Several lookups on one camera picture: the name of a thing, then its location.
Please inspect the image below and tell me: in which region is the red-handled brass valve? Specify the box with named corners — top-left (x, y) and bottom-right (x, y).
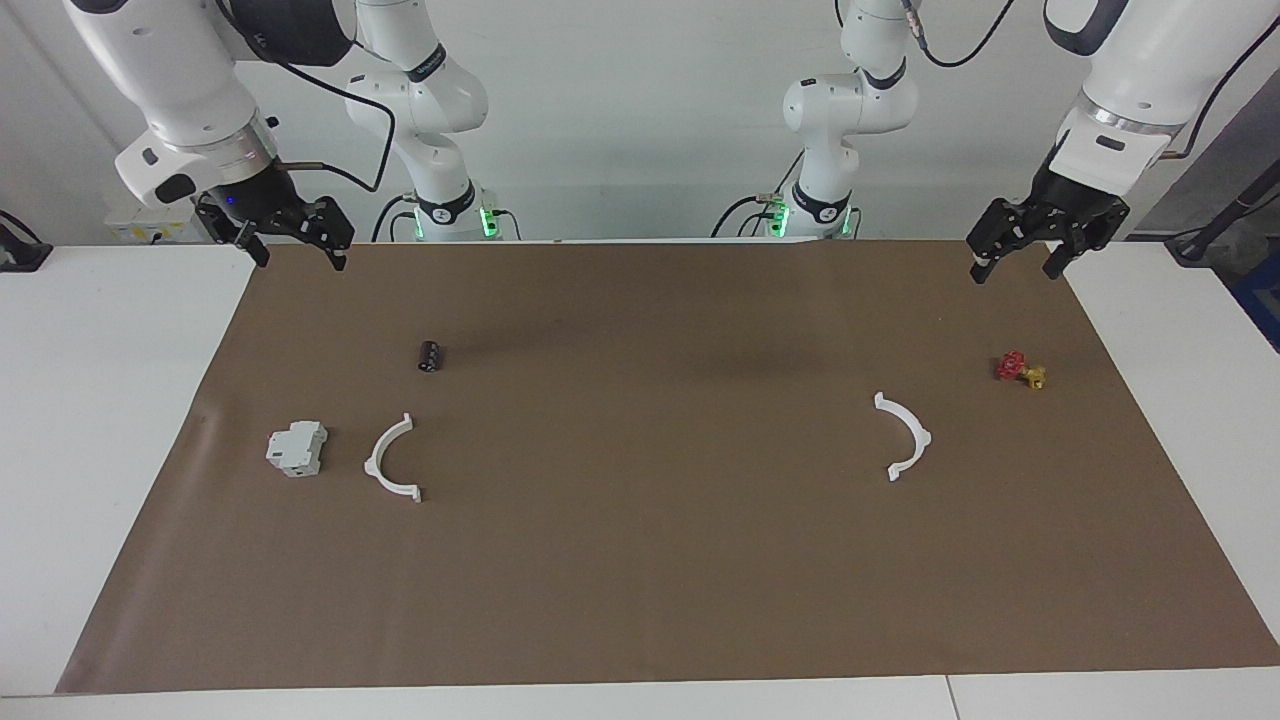
top-left (995, 350), bottom-right (1048, 390)

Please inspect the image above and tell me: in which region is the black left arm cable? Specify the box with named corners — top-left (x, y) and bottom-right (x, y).
top-left (900, 0), bottom-right (1261, 166)

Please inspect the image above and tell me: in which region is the white half-ring pipe clamp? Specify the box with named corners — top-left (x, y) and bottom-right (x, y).
top-left (363, 413), bottom-right (424, 503)
top-left (873, 392), bottom-right (933, 483)

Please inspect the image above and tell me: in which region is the blue box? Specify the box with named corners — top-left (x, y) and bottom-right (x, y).
top-left (1230, 250), bottom-right (1280, 353)

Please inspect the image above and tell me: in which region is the black right base cable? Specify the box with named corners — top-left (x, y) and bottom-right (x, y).
top-left (372, 195), bottom-right (415, 243)

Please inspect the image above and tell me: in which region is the black table clamp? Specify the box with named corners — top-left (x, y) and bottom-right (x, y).
top-left (0, 210), bottom-right (53, 273)

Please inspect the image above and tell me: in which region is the white power strip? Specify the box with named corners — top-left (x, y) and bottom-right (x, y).
top-left (105, 205), bottom-right (201, 244)

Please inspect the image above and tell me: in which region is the black left base cable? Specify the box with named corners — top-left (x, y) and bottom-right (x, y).
top-left (712, 150), bottom-right (806, 239)

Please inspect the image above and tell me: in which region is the black stand leg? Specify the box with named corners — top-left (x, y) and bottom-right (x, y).
top-left (1165, 160), bottom-right (1280, 263)

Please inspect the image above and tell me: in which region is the black base cable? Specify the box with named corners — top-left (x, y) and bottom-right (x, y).
top-left (712, 150), bottom-right (806, 239)
top-left (372, 195), bottom-right (415, 243)

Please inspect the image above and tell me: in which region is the white circuit breaker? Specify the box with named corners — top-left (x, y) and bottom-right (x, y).
top-left (265, 420), bottom-right (329, 478)

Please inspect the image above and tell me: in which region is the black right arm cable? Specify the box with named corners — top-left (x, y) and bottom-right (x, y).
top-left (215, 0), bottom-right (397, 193)

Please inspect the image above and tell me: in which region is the brown table mat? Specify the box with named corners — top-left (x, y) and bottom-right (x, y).
top-left (55, 238), bottom-right (1280, 694)

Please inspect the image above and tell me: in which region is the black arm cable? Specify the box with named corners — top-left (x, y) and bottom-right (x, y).
top-left (900, 0), bottom-right (1261, 166)
top-left (215, 0), bottom-right (397, 193)

